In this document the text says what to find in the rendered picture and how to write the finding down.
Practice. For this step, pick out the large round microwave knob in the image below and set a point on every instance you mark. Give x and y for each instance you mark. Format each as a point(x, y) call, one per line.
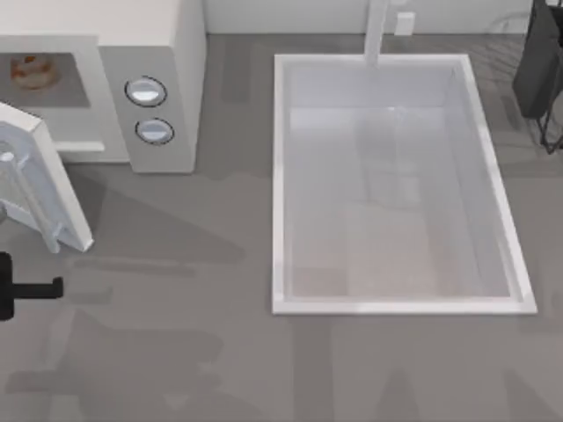
point(145, 92)

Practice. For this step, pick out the white sink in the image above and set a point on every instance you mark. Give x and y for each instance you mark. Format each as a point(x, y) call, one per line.
point(396, 189)

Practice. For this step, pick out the small round microwave knob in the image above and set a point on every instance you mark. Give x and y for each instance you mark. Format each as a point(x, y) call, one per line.
point(154, 131)

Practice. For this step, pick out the white wall socket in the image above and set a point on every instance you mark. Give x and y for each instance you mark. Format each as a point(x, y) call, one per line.
point(404, 24)

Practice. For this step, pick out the pale microwave oven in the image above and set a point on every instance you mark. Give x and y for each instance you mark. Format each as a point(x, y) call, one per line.
point(149, 66)

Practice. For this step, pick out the tall white tap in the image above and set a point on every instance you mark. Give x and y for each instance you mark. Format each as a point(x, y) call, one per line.
point(376, 31)

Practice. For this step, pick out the white microwave door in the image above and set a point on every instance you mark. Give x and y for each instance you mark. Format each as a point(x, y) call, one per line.
point(39, 176)

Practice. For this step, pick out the brown food on plate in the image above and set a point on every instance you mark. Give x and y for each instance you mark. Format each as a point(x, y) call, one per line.
point(33, 70)

